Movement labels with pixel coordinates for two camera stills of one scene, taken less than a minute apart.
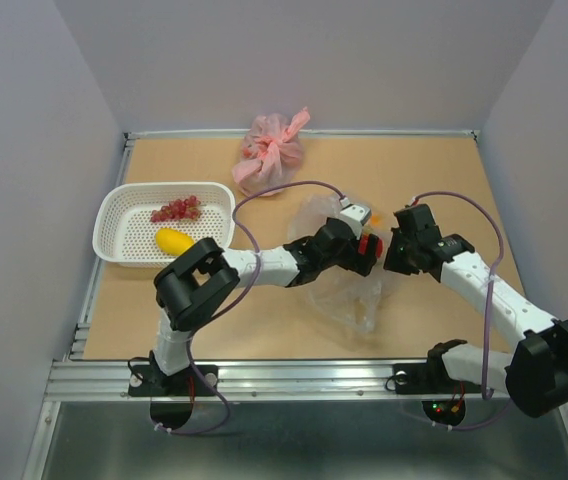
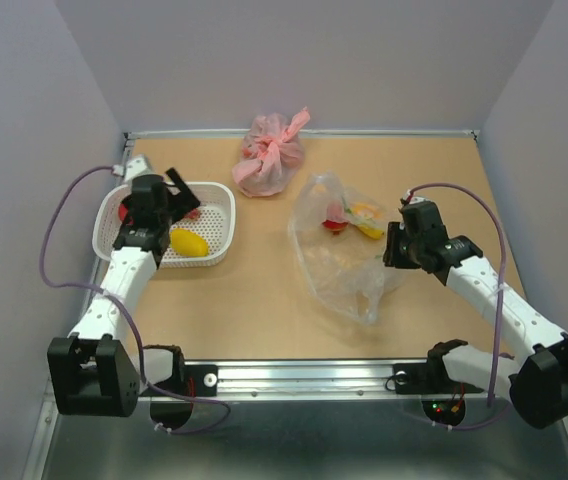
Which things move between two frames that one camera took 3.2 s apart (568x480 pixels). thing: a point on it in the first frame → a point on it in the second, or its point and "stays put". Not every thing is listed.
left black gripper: x=355 y=261 → x=184 y=200
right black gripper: x=391 y=261 stays put
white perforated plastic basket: x=146 y=224 stays put
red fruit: x=363 y=246 → x=122 y=211
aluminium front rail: x=316 y=380 stays put
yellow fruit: x=173 y=242 stays put
